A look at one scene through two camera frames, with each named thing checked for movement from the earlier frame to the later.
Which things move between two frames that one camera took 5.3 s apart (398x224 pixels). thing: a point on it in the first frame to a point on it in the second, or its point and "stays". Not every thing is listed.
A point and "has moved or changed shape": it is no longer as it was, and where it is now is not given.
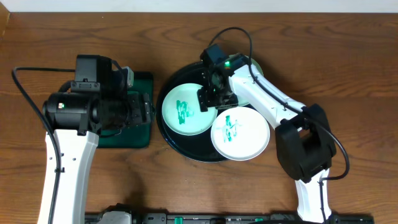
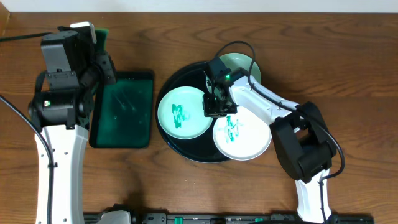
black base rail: x=145 y=218 stays
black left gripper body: x=146 y=109 to x=106 y=66
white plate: x=240 y=134 stays
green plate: x=181 y=112 has moved or changed shape
